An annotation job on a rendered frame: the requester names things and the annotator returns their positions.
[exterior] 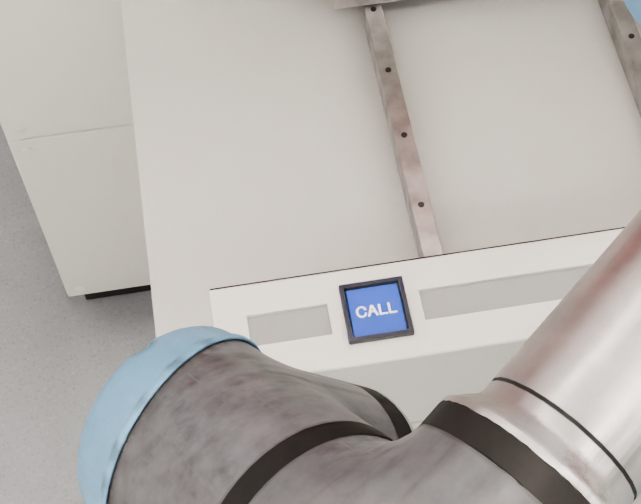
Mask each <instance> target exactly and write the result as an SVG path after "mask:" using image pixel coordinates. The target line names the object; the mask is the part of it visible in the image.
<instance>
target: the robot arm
mask: <svg viewBox="0 0 641 504"><path fill-rule="evenodd" d="M77 477H78V483H79V488H80V491H81V495H82V497H83V500H84V502H85V504H641V210H640V211H639V212H638V213H637V214H636V215H635V216H634V218H633V219H632V220H631V221H630V222H629V223H628V224H627V226H626V227H625V228H624V229H623V230H622V231H621V233H620V234H619V235H618V236H617V237H616V238H615V239H614V241H613V242H612V243H611V244H610V245H609V246H608V247H607V249H606V250H605V251H604V252H603V253H602V254H601V255H600V257H599V258H598V259H597V260H596V261H595V262H594V264H593V265H592V266H591V267H590V268H589V269H588V270H587V272H586V273H585V274H584V275H583V276H582V277H581V278H580V280H579V281H578V282H577V283H576V284H575V285H574V286H573V288H572V289H571V290H570V291H569V292H568V293H567V295H566V296H565V297H564V298H563V299H562V300H561V301H560V303H559V304H558V305H557V306H556V307H555V308H554V309H553V311H552V312H551V313H550V314H549V315H548V316H547V317H546V319H545V320H544V321H543V322H542V323H541V324H540V326H539V327H538V328H537V329H536V330H535V331H534V332H533V334H532V335H531V336H530V337H529V338H528V339H527V340H526V342H525V343H524V344H523V345H522V346H521V347H520V349H519V350H518V351H517V352H516V353H515V354H514V355H513V357H512V358H511V359H510V360H509V361H508V362H507V363H506V365H505V366H504V367H503V368H502V369H501V370H500V371H499V373H498V374H497V375H496V376H495V377H494V378H493V380H492V381H491V382H490V383H489V384H488V385H487V386H486V388H485V389H484V390H483V391H481V392H479V393H473V394H459V395H447V396H446V397H444V398H443V399H442V400H441V401H440V402H439V403H438V405H437V406H436V407H435V408H434V409H433V410H432V411H431V413H430V414H429V415H428V416H427V417H426V418H425V419H424V421H423V422H422V423H421V424H420V425H419V426H418V427H417V428H416V429H414V428H413V426H412V424H411V422H410V421H409V419H408V417H407V416H406V415H405V413H404V412H403V411H402V410H401V408H400V407H399V406H398V405H397V404H396V403H395V402H393V401H392V400H391V399H390V398H389V397H387V396H385V395H384V394H382V393H381V392H378V391H376V390H373V389H371V388H368V387H364V386H360V385H356V384H352V383H349V382H345V381H342V380H338V379H334V378H330V377H326V376H323V375H319V374H315V373H311V372H307V371H304V370H300V369H297V368H294V367H291V366H288V365H286V364H283V363H281V362H279V361H277V360H275V359H273V358H271V357H269V356H267V355H265V354H264V353H262V352H261V351H260V349H259V348H258V346H257V345H256V344H255V343H254V342H252V341H251V340H250V339H248V338H247V337H245V336H243V335H239V334H234V333H229V332H228V331H225V330H223V329H220V328H216V327H210V326H192V327H185V328H181V329H177V330H174V331H171V332H168V333H166V334H163V335H161V336H159V337H157V338H155V339H154V340H152V341H151V342H150V343H149V344H148V345H147V347H146V348H144V349H143V350H142V351H140V352H139V353H137V354H135V355H132V356H130V357H129V358H128V359H127V360H125V361H124V362H123V363H122V364H121V365H120V366H119V368H118V369H117V370H116V371H115V372H114V373H113V374H112V376H111V377H110V378H109V379H108V381H107V382H106V383H105V385H104V386H103V388H102V389H101V391H100V392H99V394H98V396H97V397H96V399H95V401H94V403H93V405H92V407H91V409H90V411H89V413H88V416H87V418H86V421H85V423H84V426H83V430H82V433H81V437H80V441H79V447H78V455H77Z"/></svg>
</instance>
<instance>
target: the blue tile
mask: <svg viewBox="0 0 641 504"><path fill-rule="evenodd" d="M345 298H346V303H347V308H348V313H349V318H350V323H351V328H352V333H353V337H359V336H366V335H372V334H379V333H385V332H392V331H398V330H405V329H407V324H406V320H405V315H404V311H403V306H402V302H401V297H400V293H399V288H398V284H397V283H395V284H388V285H381V286H375V287H368V288H361V289H355V290H348V291H345Z"/></svg>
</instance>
